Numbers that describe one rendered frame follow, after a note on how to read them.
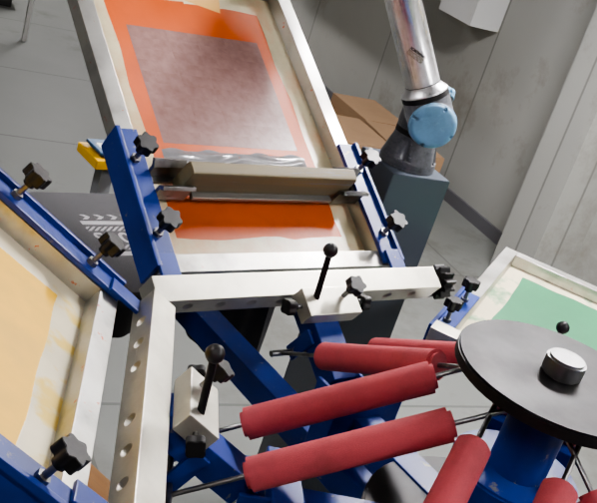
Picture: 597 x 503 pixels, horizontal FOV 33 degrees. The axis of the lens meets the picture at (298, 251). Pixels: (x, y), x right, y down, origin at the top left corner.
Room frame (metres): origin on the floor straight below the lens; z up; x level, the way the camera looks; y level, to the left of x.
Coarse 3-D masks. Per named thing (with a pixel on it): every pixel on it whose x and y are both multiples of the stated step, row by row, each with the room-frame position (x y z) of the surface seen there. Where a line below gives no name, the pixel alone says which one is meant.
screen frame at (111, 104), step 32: (288, 0) 2.43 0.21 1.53; (96, 32) 1.94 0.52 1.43; (288, 32) 2.35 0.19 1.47; (96, 64) 1.87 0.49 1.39; (96, 96) 1.85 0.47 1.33; (320, 96) 2.24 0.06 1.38; (128, 128) 1.80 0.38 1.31; (320, 128) 2.19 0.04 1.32; (192, 256) 1.65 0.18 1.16; (224, 256) 1.70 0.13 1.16; (256, 256) 1.75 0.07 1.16; (288, 256) 1.80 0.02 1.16; (320, 256) 1.86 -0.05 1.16; (352, 256) 1.91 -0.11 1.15
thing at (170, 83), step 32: (128, 0) 2.12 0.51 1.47; (160, 0) 2.18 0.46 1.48; (128, 32) 2.04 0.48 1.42; (160, 32) 2.11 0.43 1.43; (192, 32) 2.17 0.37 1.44; (128, 64) 1.97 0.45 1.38; (160, 64) 2.03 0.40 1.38; (192, 64) 2.09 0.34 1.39; (160, 96) 1.96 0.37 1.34; (192, 96) 2.02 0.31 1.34; (160, 128) 1.89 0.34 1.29; (192, 128) 1.95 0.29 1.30; (224, 128) 2.01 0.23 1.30; (192, 224) 1.76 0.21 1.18; (224, 224) 1.81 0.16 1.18; (256, 224) 1.86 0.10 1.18
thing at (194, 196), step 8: (192, 192) 1.77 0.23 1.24; (200, 192) 1.78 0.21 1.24; (192, 200) 1.76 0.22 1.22; (200, 200) 1.78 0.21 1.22; (208, 200) 1.79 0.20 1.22; (216, 200) 1.80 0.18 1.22; (224, 200) 1.81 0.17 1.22; (232, 200) 1.82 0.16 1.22; (240, 200) 1.84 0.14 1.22; (248, 200) 1.85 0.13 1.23; (256, 200) 1.86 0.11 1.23; (264, 200) 1.87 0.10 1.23; (272, 200) 1.89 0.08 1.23; (280, 200) 1.90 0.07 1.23; (288, 200) 1.91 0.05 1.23; (296, 200) 1.93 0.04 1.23; (304, 200) 1.94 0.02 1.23; (312, 200) 1.96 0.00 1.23; (320, 200) 1.97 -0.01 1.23; (328, 200) 1.99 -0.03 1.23
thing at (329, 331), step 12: (300, 324) 1.67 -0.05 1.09; (312, 324) 1.65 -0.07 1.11; (324, 324) 1.66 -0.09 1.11; (336, 324) 1.68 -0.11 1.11; (312, 336) 1.64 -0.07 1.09; (324, 336) 1.64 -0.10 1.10; (336, 336) 1.66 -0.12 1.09; (312, 348) 1.64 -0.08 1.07; (312, 360) 1.63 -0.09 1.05; (324, 372) 1.60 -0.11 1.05; (336, 372) 1.59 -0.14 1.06; (348, 372) 1.61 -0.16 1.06
